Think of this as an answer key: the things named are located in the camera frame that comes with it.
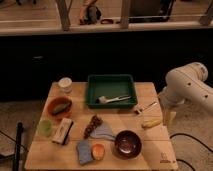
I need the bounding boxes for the grey cloth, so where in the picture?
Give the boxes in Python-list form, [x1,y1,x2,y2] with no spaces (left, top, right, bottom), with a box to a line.
[90,122,115,141]

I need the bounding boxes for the green pickle in bowl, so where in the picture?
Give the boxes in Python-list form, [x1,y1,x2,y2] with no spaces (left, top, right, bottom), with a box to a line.
[52,102,70,115]

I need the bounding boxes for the orange fruit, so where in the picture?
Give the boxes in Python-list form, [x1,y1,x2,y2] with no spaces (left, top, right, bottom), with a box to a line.
[92,144,105,160]

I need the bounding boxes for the black cable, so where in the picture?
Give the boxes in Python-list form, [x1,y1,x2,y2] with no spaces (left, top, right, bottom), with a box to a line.
[169,132,213,171]

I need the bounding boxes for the green cup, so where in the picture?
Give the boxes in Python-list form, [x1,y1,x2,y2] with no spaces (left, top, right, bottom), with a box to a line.
[37,120,52,136]

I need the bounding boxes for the whiteboard eraser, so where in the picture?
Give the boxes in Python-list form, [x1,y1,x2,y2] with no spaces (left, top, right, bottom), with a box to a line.
[52,118,73,145]

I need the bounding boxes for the blue sponge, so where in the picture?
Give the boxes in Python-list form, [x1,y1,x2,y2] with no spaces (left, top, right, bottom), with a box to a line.
[77,140,93,165]

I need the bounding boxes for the brown chocolate bar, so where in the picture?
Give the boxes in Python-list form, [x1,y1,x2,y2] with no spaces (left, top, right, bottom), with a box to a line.
[84,115,103,139]

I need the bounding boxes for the purple bowl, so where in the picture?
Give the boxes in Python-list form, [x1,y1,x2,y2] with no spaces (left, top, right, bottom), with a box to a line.
[114,130,142,159]

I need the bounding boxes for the white cup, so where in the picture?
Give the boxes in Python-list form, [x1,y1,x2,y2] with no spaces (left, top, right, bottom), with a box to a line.
[58,77,72,93]

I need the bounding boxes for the orange bowl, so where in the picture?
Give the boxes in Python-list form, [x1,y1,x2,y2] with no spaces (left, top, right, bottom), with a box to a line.
[47,97,72,120]

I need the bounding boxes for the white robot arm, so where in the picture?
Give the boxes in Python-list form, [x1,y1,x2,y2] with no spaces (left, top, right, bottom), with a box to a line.
[158,62,213,126]

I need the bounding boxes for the yellow banana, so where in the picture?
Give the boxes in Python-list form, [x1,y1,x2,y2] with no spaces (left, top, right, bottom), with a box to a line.
[141,119,162,129]

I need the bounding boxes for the black pole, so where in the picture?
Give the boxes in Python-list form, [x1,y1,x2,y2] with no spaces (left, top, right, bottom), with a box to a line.
[12,122,23,171]

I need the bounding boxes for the green plastic tray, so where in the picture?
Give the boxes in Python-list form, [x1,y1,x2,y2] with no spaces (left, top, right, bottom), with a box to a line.
[85,74,138,109]

